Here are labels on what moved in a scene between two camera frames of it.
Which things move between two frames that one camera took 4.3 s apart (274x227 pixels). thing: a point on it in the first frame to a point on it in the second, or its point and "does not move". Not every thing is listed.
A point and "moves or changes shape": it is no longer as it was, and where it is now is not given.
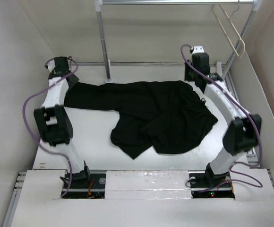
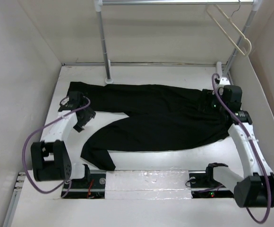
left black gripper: [75, 80] to [89, 115]
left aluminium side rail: [19, 185] does not move
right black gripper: [187, 77] to [206, 95]
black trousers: [164, 116] moves or changes shape
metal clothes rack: [257, 4] does not move
